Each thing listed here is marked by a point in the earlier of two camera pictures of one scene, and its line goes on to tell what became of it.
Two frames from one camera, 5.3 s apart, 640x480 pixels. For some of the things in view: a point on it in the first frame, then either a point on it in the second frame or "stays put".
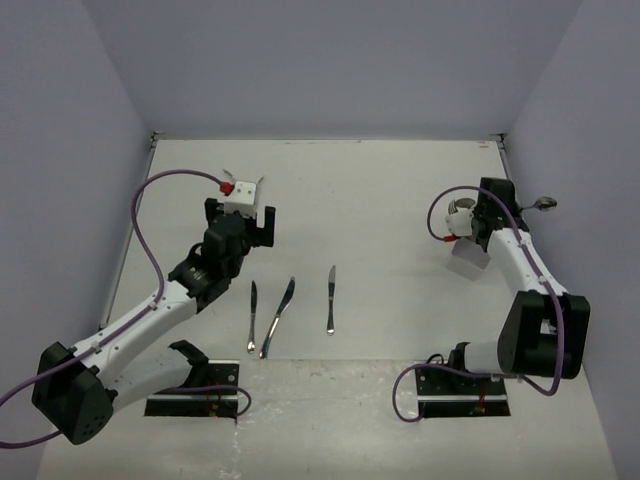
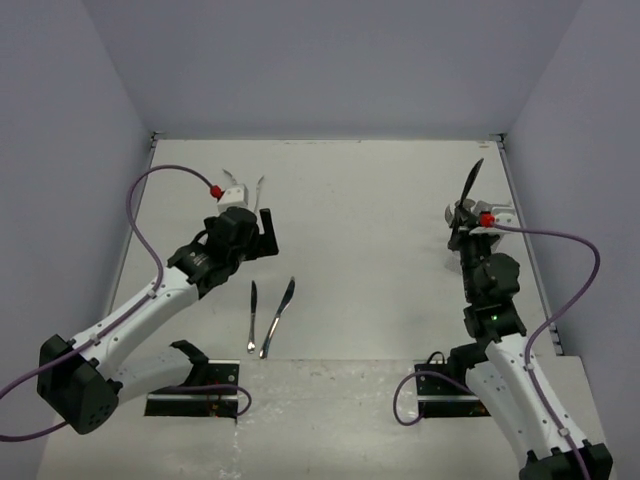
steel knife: [331, 290] to [470, 182]
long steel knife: [276, 318] stays put
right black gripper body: [515, 211] to [472, 248]
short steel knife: [251, 346] stays put
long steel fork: [452, 208] stays put
